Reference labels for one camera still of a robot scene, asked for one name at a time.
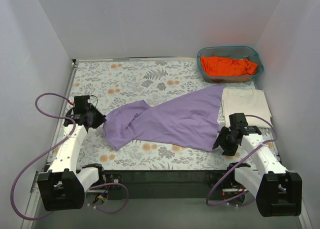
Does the folded white t shirt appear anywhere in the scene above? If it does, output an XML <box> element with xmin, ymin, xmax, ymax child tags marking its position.
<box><xmin>221</xmin><ymin>88</ymin><xmax>272</xmax><ymax>129</ymax></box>

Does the purple t shirt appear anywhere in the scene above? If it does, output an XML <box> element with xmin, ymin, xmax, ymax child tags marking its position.
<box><xmin>103</xmin><ymin>84</ymin><xmax>224</xmax><ymax>152</ymax></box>

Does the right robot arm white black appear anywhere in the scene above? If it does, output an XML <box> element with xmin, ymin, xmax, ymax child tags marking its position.
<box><xmin>206</xmin><ymin>113</ymin><xmax>302</xmax><ymax>217</ymax></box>

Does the orange t shirt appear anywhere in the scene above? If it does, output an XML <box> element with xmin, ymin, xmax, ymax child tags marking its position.
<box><xmin>200</xmin><ymin>56</ymin><xmax>258</xmax><ymax>77</ymax></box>

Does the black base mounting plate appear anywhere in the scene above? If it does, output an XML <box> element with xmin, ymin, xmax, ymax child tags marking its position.
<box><xmin>87</xmin><ymin>170</ymin><xmax>227</xmax><ymax>200</ymax></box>

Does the floral table cloth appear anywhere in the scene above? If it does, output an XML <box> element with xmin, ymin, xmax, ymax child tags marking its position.
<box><xmin>68</xmin><ymin>60</ymin><xmax>247</xmax><ymax>170</ymax></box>

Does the aluminium frame rail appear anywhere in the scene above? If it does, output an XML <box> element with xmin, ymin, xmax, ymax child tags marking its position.
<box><xmin>22</xmin><ymin>187</ymin><xmax>312</xmax><ymax>229</ymax></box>

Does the teal plastic basket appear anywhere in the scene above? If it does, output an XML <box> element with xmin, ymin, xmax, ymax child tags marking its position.
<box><xmin>196</xmin><ymin>46</ymin><xmax>264</xmax><ymax>83</ymax></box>

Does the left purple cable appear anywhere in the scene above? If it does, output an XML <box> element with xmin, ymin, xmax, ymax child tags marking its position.
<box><xmin>10</xmin><ymin>93</ymin><xmax>130</xmax><ymax>221</ymax></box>

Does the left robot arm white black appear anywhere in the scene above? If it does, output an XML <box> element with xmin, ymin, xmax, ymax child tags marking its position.
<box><xmin>37</xmin><ymin>95</ymin><xmax>107</xmax><ymax>212</ymax></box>

